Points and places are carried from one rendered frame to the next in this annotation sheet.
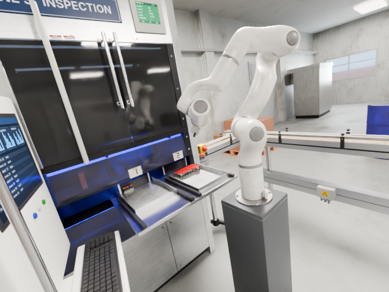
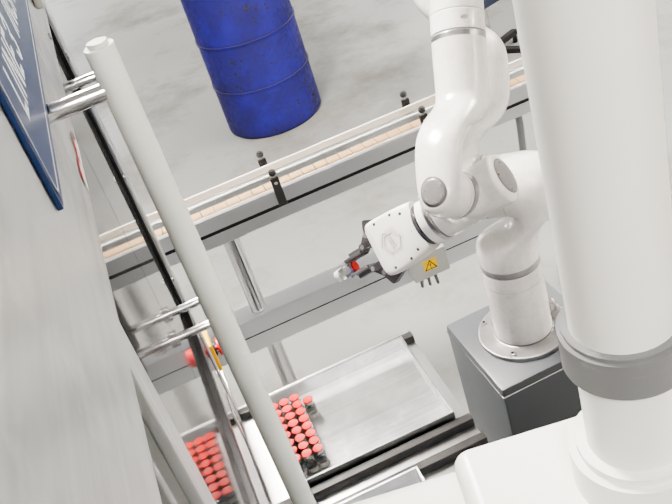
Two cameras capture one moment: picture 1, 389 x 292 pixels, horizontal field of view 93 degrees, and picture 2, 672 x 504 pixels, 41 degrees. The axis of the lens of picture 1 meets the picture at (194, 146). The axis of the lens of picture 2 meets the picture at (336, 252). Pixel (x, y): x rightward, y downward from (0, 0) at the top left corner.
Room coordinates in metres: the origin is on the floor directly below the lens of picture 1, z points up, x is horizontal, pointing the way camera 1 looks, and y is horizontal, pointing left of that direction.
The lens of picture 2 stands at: (0.52, 1.15, 2.14)
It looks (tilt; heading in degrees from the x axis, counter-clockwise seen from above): 33 degrees down; 297
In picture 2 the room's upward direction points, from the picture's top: 19 degrees counter-clockwise
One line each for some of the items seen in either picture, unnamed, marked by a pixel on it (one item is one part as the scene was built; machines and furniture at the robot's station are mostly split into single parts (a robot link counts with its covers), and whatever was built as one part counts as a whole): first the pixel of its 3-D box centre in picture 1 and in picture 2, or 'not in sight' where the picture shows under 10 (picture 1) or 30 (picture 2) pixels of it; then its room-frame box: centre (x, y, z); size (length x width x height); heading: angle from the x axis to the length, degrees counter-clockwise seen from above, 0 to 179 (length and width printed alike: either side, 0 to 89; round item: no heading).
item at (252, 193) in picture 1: (251, 180); (517, 296); (0.88, -0.26, 0.95); 0.19 x 0.19 x 0.18
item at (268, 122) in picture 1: (241, 136); not in sight; (4.23, -1.13, 0.36); 1.28 x 0.88 x 0.73; 38
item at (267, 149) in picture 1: (270, 178); (268, 330); (1.79, -0.73, 0.46); 0.09 x 0.09 x 0.77; 36
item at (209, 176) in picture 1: (197, 176); (350, 413); (1.19, 0.01, 0.90); 0.34 x 0.26 x 0.04; 36
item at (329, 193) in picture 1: (326, 192); (427, 261); (1.33, -0.99, 0.50); 0.12 x 0.05 x 0.09; 36
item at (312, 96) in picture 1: (310, 91); not in sight; (7.09, -4.65, 0.90); 1.36 x 1.05 x 1.80; 128
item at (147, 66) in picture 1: (153, 91); (132, 227); (1.31, 0.21, 1.51); 0.43 x 0.01 x 0.59; 126
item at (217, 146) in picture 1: (214, 145); not in sight; (1.80, -0.20, 0.92); 0.69 x 0.15 x 0.16; 126
